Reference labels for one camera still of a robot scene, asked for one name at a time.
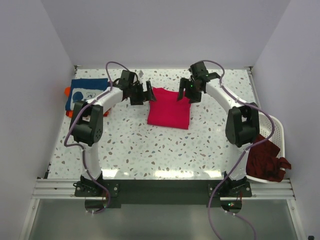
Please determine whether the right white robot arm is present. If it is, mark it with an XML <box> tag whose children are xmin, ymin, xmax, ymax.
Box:
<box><xmin>177</xmin><ymin>60</ymin><xmax>260</xmax><ymax>197</ymax></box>

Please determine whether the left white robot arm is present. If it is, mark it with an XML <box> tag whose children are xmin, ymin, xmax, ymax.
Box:
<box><xmin>64</xmin><ymin>70</ymin><xmax>157</xmax><ymax>196</ymax></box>

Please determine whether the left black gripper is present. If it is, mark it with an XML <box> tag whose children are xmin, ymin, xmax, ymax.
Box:
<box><xmin>128</xmin><ymin>80</ymin><xmax>157</xmax><ymax>105</ymax></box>

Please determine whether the silver aluminium frame rail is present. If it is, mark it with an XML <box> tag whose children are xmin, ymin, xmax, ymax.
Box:
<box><xmin>31</xmin><ymin>179</ymin><xmax>296</xmax><ymax>200</ymax></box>

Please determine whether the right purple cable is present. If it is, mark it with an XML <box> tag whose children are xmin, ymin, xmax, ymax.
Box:
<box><xmin>196</xmin><ymin>59</ymin><xmax>278</xmax><ymax>240</ymax></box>

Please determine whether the folded orange t shirt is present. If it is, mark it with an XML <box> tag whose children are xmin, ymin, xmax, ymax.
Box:
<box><xmin>64</xmin><ymin>86</ymin><xmax>110</xmax><ymax>118</ymax></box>

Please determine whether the pink t shirt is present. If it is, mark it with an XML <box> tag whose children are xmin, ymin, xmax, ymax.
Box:
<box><xmin>147</xmin><ymin>87</ymin><xmax>191</xmax><ymax>130</ymax></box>

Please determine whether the folded blue t shirt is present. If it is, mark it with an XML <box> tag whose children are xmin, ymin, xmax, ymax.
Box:
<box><xmin>65</xmin><ymin>78</ymin><xmax>110</xmax><ymax>111</ymax></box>

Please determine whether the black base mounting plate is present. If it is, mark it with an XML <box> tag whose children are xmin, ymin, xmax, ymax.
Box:
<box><xmin>73</xmin><ymin>178</ymin><xmax>253</xmax><ymax>210</ymax></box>

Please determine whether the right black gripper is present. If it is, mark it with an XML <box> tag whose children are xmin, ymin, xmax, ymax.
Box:
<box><xmin>176</xmin><ymin>77</ymin><xmax>202</xmax><ymax>104</ymax></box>

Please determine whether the dark red t shirt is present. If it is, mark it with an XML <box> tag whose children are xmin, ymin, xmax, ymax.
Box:
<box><xmin>246</xmin><ymin>140</ymin><xmax>292</xmax><ymax>182</ymax></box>

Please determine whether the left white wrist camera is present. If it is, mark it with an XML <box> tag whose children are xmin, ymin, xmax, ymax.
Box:
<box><xmin>138</xmin><ymin>70</ymin><xmax>144</xmax><ymax>79</ymax></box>

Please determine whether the white laundry basket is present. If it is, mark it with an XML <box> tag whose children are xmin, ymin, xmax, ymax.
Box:
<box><xmin>247</xmin><ymin>111</ymin><xmax>286</xmax><ymax>184</ymax></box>

